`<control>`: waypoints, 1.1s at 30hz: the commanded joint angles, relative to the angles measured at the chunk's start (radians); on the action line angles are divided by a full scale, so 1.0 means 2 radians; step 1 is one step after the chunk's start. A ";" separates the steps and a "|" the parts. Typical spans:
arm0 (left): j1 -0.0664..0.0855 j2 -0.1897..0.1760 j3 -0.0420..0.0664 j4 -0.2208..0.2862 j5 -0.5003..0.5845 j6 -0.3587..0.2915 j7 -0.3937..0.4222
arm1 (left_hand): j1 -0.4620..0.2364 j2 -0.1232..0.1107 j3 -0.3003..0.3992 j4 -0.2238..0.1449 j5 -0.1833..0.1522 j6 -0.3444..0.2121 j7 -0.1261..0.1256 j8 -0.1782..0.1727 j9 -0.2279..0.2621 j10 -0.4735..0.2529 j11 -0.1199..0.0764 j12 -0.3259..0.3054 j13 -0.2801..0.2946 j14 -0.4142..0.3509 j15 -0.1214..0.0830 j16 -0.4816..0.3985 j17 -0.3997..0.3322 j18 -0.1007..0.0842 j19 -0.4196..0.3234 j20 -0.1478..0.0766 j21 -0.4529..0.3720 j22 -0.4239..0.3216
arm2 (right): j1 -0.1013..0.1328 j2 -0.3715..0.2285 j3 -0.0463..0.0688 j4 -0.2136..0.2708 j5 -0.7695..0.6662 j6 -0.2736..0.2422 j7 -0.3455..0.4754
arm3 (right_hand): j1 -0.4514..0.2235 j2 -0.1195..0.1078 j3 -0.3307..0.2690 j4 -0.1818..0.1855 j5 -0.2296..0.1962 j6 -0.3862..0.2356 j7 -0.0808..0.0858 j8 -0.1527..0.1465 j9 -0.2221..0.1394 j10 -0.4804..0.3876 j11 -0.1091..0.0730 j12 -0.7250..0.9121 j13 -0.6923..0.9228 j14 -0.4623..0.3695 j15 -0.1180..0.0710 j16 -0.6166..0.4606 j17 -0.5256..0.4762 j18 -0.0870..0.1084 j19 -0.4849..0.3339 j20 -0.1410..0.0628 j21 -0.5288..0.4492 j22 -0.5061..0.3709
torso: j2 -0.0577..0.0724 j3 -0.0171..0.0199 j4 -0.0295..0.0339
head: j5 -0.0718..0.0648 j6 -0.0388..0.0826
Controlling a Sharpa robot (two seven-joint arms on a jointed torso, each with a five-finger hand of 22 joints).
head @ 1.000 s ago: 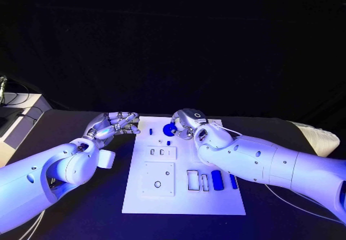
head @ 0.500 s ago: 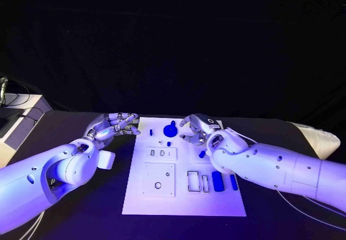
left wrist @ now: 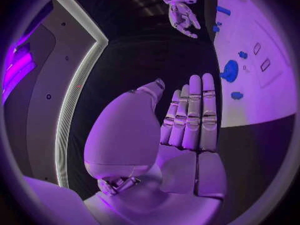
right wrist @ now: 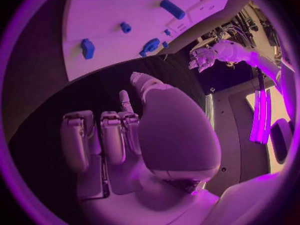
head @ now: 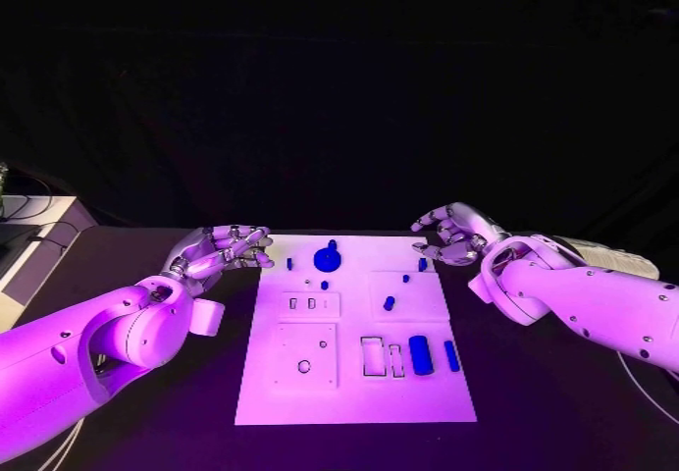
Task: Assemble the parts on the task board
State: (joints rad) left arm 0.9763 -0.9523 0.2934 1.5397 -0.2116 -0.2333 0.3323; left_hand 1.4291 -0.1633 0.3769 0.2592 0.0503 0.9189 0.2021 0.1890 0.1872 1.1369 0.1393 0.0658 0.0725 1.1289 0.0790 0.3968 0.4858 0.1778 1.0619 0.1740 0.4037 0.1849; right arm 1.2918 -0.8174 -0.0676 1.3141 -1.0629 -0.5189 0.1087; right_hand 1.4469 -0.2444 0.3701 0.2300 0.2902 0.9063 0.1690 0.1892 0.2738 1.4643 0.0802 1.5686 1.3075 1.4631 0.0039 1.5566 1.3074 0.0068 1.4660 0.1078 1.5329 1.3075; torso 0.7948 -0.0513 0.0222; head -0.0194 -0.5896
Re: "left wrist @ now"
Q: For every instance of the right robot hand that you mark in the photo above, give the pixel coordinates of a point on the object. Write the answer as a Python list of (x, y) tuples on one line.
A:
[(181, 16)]

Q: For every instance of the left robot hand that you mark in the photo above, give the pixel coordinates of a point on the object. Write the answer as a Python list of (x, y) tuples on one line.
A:
[(126, 135)]

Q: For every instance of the white task board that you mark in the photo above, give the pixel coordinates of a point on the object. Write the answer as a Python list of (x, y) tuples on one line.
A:
[(269, 97)]

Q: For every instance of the tiny blue peg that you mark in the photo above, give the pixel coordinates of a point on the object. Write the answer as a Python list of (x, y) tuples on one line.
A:
[(215, 29)]

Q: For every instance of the blue cylinder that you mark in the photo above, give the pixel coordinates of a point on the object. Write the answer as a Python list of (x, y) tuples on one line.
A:
[(223, 10)]

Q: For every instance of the small blue plug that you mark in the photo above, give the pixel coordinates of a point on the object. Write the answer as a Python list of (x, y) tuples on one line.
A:
[(243, 55)]

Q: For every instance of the blue gear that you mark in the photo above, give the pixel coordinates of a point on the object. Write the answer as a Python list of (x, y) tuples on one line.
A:
[(230, 71)]

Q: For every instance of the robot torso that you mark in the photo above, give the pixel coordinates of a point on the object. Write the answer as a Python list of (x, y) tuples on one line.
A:
[(46, 78)]

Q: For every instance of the glowing light bar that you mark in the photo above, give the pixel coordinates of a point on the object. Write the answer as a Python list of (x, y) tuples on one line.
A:
[(17, 67)]

